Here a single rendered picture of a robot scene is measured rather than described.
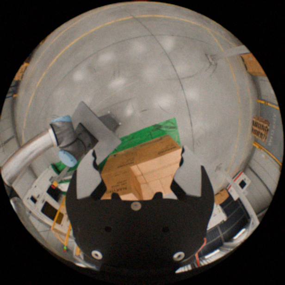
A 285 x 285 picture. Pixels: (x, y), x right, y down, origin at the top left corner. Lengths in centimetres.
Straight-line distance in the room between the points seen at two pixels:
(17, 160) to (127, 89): 144
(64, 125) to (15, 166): 40
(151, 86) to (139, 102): 34
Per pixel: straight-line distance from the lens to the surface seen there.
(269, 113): 878
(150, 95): 138
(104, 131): 67
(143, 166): 107
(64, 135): 55
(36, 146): 54
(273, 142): 925
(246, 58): 640
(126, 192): 83
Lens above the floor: 135
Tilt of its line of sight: 65 degrees down
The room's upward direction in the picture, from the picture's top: 174 degrees clockwise
